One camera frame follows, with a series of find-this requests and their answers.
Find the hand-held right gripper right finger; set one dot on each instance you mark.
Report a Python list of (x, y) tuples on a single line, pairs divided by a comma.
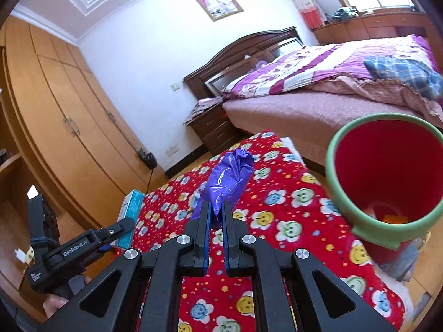
[(226, 252)]

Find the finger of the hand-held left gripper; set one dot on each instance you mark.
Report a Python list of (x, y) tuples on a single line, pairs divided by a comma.
[(100, 250), (103, 233)]

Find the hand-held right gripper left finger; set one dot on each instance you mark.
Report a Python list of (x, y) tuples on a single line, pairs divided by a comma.
[(208, 245)]

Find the white and teal paper box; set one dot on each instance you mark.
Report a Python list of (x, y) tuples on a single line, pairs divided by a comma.
[(131, 204)]

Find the purple plastic bag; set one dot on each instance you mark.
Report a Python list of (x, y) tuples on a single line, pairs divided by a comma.
[(225, 179)]

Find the red bin with green rim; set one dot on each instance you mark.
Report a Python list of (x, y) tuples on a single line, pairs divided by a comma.
[(380, 166)]

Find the person's left hand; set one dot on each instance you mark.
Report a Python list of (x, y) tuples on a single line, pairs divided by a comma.
[(55, 306)]

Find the white charger plug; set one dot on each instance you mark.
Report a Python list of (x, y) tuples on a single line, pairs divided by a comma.
[(22, 256)]

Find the red printed blanket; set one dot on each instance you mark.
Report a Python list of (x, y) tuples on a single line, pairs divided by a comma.
[(277, 214)]

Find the black power strip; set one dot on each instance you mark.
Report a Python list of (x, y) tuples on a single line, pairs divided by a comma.
[(147, 159)]

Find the wooden wardrobe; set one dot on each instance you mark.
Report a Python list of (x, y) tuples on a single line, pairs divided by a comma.
[(52, 110)]

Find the dark wooden nightstand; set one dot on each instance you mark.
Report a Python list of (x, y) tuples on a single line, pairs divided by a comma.
[(214, 128)]

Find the pink cloth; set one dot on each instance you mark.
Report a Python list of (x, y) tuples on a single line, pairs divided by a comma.
[(202, 107)]

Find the bed with pink sheet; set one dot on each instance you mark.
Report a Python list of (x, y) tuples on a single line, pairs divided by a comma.
[(277, 114)]

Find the dark wooden headboard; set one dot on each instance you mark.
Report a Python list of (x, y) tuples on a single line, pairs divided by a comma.
[(225, 62)]

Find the purple and white quilt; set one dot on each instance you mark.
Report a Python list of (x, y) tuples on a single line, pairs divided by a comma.
[(311, 65)]

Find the blue plaid cloth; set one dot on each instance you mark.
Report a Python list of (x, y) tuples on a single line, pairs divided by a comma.
[(398, 71)]

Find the red and white curtain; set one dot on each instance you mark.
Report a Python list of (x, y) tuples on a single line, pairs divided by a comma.
[(309, 10)]

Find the blue-green clothes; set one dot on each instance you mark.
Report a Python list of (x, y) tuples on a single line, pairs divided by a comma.
[(344, 13)]

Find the wooden window cabinet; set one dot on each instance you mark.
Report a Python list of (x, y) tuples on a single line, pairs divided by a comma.
[(380, 24)]

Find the white wall socket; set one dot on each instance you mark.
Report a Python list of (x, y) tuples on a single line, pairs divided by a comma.
[(173, 149)]

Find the white wall switch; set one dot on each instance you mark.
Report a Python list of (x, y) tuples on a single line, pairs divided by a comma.
[(174, 87)]

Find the framed wall photo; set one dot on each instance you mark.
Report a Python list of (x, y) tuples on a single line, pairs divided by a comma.
[(216, 1)]

